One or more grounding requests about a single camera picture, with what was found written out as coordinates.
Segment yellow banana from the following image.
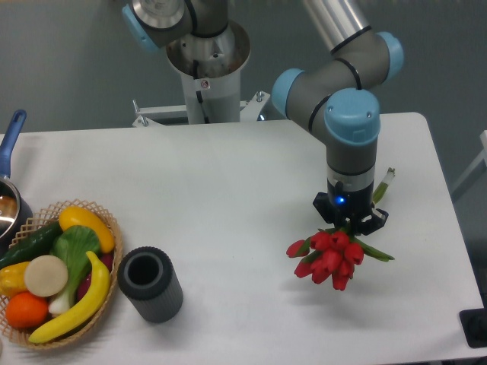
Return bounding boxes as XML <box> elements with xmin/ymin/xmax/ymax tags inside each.
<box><xmin>28</xmin><ymin>251</ymin><xmax>110</xmax><ymax>344</ymax></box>

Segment green cucumber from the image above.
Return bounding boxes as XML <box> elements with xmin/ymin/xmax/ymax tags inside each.
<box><xmin>1</xmin><ymin>221</ymin><xmax>62</xmax><ymax>268</ymax></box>

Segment purple red vegetable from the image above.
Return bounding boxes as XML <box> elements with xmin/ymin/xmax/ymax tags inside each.
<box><xmin>76</xmin><ymin>253</ymin><xmax>113</xmax><ymax>302</ymax></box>

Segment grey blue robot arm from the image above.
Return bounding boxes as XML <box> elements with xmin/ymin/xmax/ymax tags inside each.
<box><xmin>122</xmin><ymin>1</ymin><xmax>404</xmax><ymax>235</ymax></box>

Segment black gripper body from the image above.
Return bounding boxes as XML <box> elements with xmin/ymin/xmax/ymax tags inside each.
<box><xmin>313</xmin><ymin>181</ymin><xmax>389</xmax><ymax>235</ymax></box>

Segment orange fruit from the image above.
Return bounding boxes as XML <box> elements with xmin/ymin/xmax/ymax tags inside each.
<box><xmin>5</xmin><ymin>292</ymin><xmax>48</xmax><ymax>329</ymax></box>

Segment red tulip bouquet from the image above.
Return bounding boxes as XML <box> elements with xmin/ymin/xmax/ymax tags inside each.
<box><xmin>286</xmin><ymin>167</ymin><xmax>396</xmax><ymax>291</ymax></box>

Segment white frame at right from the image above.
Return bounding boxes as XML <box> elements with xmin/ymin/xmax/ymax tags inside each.
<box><xmin>450</xmin><ymin>130</ymin><xmax>486</xmax><ymax>202</ymax></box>

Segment blue handled saucepan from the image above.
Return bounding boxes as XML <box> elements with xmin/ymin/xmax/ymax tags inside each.
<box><xmin>1</xmin><ymin>109</ymin><xmax>33</xmax><ymax>256</ymax></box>

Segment woven wicker basket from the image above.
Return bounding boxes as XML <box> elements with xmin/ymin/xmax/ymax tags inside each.
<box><xmin>1</xmin><ymin>199</ymin><xmax>123</xmax><ymax>351</ymax></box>

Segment beige round slice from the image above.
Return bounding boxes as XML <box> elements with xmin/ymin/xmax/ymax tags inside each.
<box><xmin>24</xmin><ymin>255</ymin><xmax>68</xmax><ymax>297</ymax></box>

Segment black device at edge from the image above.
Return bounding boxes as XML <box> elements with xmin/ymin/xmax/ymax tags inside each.
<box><xmin>459</xmin><ymin>308</ymin><xmax>486</xmax><ymax>348</ymax></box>

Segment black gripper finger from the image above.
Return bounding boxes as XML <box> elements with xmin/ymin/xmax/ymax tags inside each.
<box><xmin>357</xmin><ymin>214</ymin><xmax>385</xmax><ymax>235</ymax></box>
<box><xmin>324</xmin><ymin>212</ymin><xmax>345</xmax><ymax>230</ymax></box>

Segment yellow bell pepper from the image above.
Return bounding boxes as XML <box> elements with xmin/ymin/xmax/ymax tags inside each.
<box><xmin>0</xmin><ymin>262</ymin><xmax>30</xmax><ymax>298</ymax></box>

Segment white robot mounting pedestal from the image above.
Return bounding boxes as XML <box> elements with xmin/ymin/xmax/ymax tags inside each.
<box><xmin>132</xmin><ymin>21</ymin><xmax>270</xmax><ymax>127</ymax></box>

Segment green bok choy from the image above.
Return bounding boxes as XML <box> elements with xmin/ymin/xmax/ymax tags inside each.
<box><xmin>49</xmin><ymin>225</ymin><xmax>100</xmax><ymax>316</ymax></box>

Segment dark grey ribbed vase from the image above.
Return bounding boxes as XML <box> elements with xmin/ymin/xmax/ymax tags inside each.
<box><xmin>117</xmin><ymin>246</ymin><xmax>183</xmax><ymax>323</ymax></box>

